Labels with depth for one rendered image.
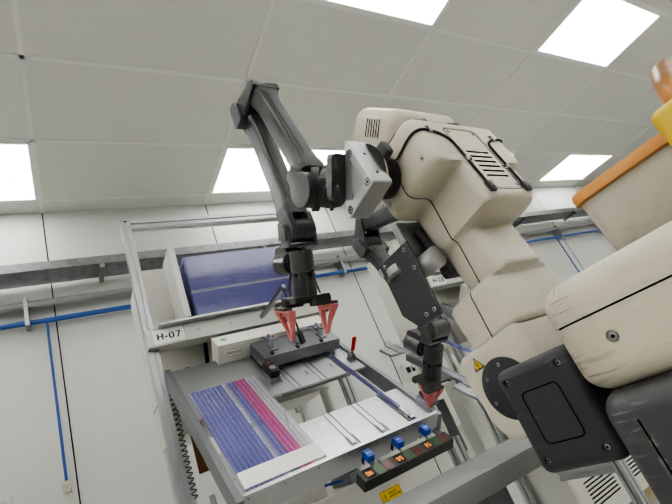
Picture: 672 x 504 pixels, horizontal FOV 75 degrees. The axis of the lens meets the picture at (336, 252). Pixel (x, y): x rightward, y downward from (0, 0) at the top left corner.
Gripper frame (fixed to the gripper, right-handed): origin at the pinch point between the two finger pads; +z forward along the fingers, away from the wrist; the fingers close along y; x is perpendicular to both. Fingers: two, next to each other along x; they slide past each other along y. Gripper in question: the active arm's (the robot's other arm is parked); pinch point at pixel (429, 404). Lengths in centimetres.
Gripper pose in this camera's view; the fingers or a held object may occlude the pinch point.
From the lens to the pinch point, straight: 144.5
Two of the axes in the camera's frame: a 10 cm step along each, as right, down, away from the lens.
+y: -8.3, 1.2, -5.4
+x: 5.5, 2.1, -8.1
